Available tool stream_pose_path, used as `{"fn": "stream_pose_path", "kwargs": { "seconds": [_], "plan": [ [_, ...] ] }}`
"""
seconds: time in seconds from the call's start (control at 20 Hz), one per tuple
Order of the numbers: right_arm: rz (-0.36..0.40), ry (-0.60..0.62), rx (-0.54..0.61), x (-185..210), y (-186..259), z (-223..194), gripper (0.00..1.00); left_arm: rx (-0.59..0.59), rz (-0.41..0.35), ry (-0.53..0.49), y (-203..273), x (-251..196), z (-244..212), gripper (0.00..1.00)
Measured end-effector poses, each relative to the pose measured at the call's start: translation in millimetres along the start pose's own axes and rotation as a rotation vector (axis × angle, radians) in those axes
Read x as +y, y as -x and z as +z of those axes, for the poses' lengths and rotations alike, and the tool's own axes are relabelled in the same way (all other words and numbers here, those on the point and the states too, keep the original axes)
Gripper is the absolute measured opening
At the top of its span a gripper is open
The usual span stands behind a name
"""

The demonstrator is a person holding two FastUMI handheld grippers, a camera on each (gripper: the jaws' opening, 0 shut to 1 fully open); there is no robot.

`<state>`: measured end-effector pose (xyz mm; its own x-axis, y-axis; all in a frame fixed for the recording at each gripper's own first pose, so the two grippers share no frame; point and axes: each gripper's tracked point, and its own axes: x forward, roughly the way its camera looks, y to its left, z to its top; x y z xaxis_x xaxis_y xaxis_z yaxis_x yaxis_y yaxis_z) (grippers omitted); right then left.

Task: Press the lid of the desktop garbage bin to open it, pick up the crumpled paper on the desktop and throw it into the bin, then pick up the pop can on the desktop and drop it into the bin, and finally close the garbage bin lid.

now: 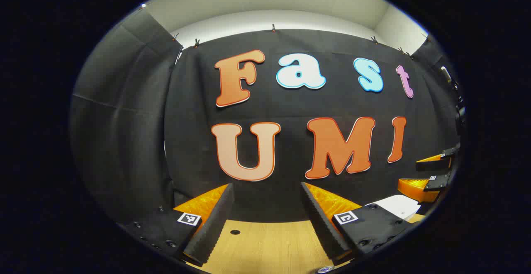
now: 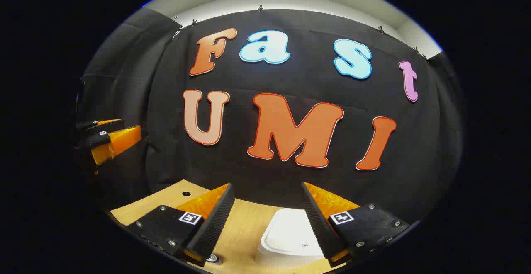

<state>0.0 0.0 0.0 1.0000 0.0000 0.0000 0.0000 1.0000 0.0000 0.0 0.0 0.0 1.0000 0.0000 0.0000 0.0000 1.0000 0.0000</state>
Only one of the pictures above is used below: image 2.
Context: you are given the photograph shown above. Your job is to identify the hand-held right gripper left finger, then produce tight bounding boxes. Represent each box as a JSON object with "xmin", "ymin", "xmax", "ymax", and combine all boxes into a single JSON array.
[{"xmin": 127, "ymin": 183, "xmax": 236, "ymax": 266}]

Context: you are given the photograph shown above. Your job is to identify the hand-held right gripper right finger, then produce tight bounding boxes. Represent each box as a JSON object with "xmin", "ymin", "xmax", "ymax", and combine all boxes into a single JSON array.
[{"xmin": 300, "ymin": 182, "xmax": 411, "ymax": 268}]

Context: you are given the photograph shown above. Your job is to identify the white desktop garbage bin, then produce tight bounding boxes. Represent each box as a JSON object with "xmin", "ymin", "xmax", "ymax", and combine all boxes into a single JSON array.
[{"xmin": 254, "ymin": 208, "xmax": 332, "ymax": 268}]

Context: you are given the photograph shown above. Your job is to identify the wooden desktop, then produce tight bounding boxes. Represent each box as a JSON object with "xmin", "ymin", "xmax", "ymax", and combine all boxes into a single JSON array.
[{"xmin": 110, "ymin": 179, "xmax": 349, "ymax": 274}]

